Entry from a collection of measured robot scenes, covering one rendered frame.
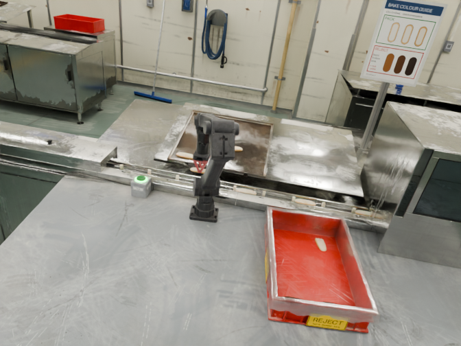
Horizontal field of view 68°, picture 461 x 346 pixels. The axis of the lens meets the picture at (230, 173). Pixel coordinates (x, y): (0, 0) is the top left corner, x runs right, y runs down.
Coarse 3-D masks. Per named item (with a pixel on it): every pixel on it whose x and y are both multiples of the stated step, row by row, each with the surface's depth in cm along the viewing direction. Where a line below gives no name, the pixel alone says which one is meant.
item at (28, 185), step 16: (32, 128) 199; (0, 176) 170; (16, 176) 168; (32, 176) 166; (48, 176) 165; (0, 192) 175; (16, 192) 173; (32, 192) 172; (48, 192) 170; (0, 208) 180; (16, 208) 178; (32, 208) 177; (0, 224) 187; (16, 224) 184; (0, 240) 193
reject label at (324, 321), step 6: (312, 318) 104; (318, 318) 104; (324, 318) 103; (330, 318) 103; (306, 324) 105; (312, 324) 105; (318, 324) 105; (324, 324) 105; (330, 324) 105; (336, 324) 104; (342, 324) 104
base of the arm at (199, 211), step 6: (198, 204) 142; (204, 204) 141; (210, 204) 142; (192, 210) 147; (198, 210) 143; (204, 210) 143; (210, 210) 144; (216, 210) 151; (192, 216) 144; (198, 216) 144; (204, 216) 143; (210, 216) 145; (216, 216) 146
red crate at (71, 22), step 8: (56, 16) 427; (64, 16) 446; (72, 16) 452; (80, 16) 452; (56, 24) 426; (64, 24) 425; (72, 24) 424; (80, 24) 423; (88, 24) 422; (96, 24) 430; (88, 32) 427
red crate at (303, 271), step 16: (288, 240) 140; (304, 240) 141; (288, 256) 132; (304, 256) 133; (320, 256) 134; (336, 256) 135; (288, 272) 125; (304, 272) 126; (320, 272) 127; (336, 272) 128; (288, 288) 118; (304, 288) 119; (320, 288) 120; (336, 288) 121; (352, 304) 115; (272, 320) 106; (288, 320) 106; (304, 320) 106
